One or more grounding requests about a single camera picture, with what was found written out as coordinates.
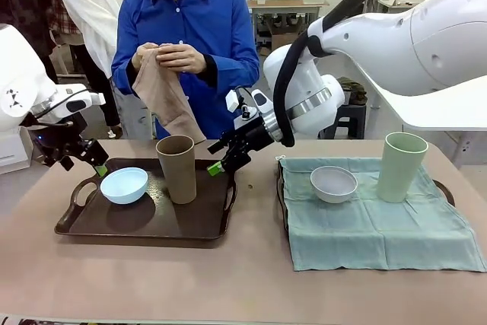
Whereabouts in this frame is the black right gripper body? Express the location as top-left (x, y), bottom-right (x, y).
top-left (221, 116), bottom-right (273, 155)

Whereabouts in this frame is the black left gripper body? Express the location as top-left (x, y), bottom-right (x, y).
top-left (31, 113), bottom-right (89, 159)

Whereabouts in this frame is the beige cloth mat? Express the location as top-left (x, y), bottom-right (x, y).
top-left (131, 43), bottom-right (207, 146)

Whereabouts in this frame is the grey white bowl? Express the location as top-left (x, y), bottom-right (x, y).
top-left (309, 165), bottom-right (359, 205)

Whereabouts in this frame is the light green tall cup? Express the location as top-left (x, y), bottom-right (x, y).
top-left (376, 131), bottom-right (430, 204)

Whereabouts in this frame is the green cloth mat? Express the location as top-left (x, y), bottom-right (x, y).
top-left (277, 156), bottom-right (487, 273)

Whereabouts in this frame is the person's left forearm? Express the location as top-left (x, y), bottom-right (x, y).
top-left (205, 53), bottom-right (261, 93)

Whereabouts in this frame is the person's right forearm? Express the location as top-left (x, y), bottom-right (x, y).
top-left (110, 50), bottom-right (138, 94)

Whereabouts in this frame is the dark brown tray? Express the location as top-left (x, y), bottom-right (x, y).
top-left (53, 157), bottom-right (239, 243)
top-left (276, 160), bottom-right (457, 233)

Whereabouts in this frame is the person's left hand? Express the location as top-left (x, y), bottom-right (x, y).
top-left (155, 43), bottom-right (208, 75)

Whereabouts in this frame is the person's right hand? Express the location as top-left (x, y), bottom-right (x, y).
top-left (130, 42), bottom-right (161, 73)

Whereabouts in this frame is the light blue bowl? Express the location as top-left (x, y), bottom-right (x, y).
top-left (99, 167), bottom-right (149, 206)

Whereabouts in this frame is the white storage box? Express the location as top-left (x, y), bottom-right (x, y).
top-left (0, 126), bottom-right (32, 176)

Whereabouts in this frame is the brown tall cup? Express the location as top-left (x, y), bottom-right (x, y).
top-left (156, 134), bottom-right (198, 205)

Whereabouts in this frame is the black stool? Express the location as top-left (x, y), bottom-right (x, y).
top-left (318, 100), bottom-right (368, 140)

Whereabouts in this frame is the cardboard box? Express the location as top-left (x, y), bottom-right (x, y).
top-left (265, 19), bottom-right (307, 53)

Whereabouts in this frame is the person in blue shirt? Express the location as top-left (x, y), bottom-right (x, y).
top-left (110, 0), bottom-right (261, 142)

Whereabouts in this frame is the bystander in white cardigan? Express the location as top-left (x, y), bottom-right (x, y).
top-left (58, 0), bottom-right (142, 139)

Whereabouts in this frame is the background workbench with robots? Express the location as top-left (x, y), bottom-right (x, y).
top-left (247, 0), bottom-right (331, 54)

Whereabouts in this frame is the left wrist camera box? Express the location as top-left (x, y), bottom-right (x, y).
top-left (33, 84), bottom-right (107, 119)

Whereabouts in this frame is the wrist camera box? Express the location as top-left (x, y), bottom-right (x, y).
top-left (33, 84), bottom-right (107, 119)
top-left (225, 88), bottom-right (273, 121)

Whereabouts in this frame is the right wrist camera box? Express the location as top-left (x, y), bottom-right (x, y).
top-left (225, 88), bottom-right (273, 121)

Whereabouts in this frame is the black corrugated cable hose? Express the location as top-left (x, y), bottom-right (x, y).
top-left (272, 0), bottom-right (460, 148)

